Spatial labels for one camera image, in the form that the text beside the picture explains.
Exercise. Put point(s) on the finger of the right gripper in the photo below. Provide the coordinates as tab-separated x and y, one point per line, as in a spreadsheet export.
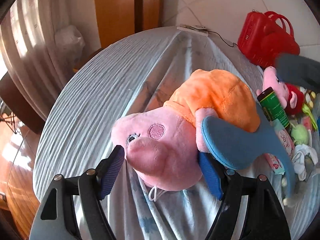
298	70

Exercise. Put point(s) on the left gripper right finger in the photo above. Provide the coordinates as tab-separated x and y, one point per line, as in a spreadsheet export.
249	207

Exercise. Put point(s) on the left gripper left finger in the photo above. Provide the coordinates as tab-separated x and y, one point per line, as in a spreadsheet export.
56	215

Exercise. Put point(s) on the pink pig plush red dress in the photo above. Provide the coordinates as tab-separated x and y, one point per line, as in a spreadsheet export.
290	97

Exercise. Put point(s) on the dark green bottle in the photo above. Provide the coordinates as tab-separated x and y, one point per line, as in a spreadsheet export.
272	107

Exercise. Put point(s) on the red plastic handbag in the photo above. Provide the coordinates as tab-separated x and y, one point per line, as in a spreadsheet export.
264	36

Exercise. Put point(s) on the light green plush toy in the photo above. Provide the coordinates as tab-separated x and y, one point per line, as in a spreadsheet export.
299	134

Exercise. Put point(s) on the pink plush with blue tail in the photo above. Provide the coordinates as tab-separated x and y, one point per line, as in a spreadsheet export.
212	112

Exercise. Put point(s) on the white power strip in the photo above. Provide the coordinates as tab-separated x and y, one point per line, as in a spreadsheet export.
194	29

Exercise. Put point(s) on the white plastic bag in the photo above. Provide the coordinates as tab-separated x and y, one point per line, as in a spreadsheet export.
69	43

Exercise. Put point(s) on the beige curtain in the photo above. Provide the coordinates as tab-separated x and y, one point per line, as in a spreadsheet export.
35	63

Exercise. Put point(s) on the wooden door frame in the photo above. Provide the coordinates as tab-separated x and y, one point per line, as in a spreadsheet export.
117	19

